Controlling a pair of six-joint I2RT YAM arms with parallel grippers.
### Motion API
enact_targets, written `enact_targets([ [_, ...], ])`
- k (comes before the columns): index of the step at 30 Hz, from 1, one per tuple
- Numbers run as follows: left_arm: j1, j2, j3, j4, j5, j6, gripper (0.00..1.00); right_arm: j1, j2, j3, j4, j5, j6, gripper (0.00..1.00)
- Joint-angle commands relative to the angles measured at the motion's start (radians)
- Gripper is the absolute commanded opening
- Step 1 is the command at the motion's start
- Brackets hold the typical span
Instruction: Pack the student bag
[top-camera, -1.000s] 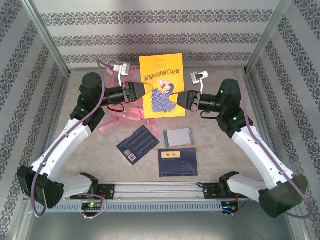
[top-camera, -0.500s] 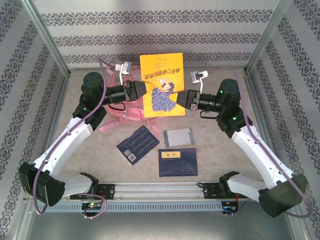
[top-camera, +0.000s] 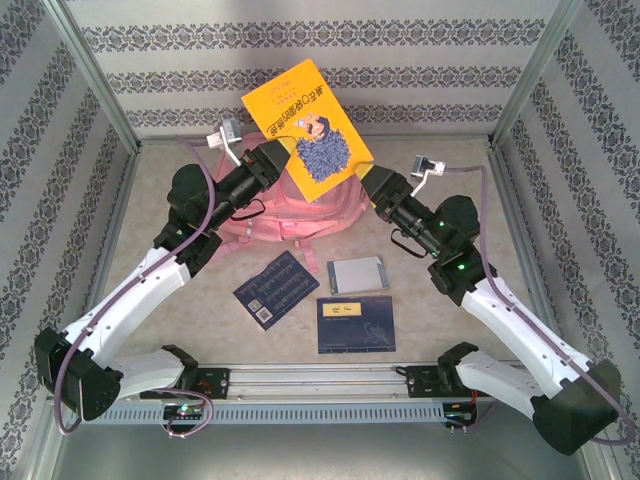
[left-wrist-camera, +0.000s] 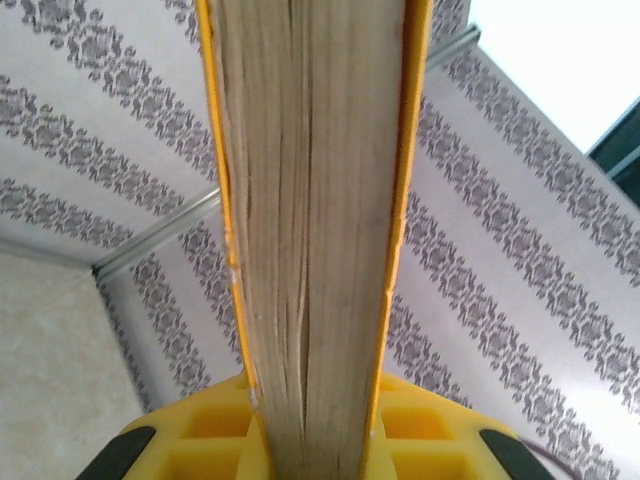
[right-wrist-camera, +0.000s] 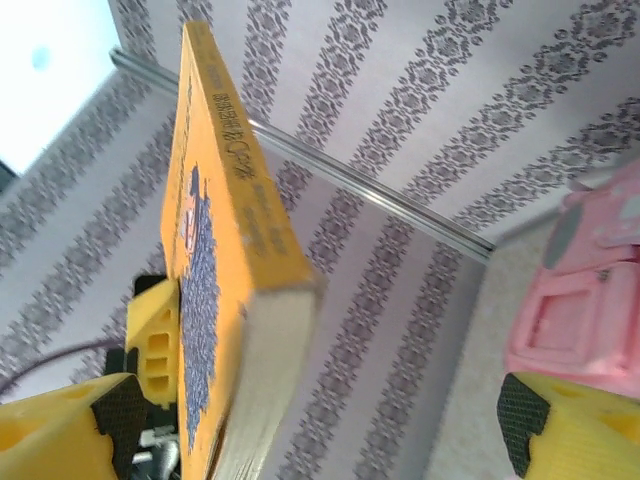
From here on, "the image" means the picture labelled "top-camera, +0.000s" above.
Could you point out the pink backpack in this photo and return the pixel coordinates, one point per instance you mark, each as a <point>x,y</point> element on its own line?
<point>300,220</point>

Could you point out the grey notebook blue edges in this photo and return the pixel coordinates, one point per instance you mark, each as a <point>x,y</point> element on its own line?
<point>357,275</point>

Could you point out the dark blue book yellow label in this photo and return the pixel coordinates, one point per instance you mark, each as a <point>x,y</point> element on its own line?
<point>355,330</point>

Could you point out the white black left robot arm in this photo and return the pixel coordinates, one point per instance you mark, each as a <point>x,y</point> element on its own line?
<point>135,295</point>

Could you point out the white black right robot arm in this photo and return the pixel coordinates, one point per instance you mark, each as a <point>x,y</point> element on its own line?
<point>520,330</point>

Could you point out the dark blue book white text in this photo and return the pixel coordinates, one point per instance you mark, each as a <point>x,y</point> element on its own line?
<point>280,290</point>

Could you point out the right circuit board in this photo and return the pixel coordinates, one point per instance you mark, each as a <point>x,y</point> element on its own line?
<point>460,414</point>

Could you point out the circuit board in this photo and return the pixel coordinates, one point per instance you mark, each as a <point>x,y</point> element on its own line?
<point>182,411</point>
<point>460,414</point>

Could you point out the left circuit board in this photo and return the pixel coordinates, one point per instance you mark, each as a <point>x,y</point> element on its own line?
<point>182,411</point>

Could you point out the grey metal sheet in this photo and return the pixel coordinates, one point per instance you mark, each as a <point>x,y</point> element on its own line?
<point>320,455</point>

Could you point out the aluminium side rail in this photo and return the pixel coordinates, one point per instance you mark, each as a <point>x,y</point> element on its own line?
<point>525,250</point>
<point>111,240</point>

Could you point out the aluminium frame post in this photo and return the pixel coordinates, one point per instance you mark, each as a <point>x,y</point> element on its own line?
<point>536,75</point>
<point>96,75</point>

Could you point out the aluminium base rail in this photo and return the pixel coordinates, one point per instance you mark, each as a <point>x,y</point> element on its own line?
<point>320,382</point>

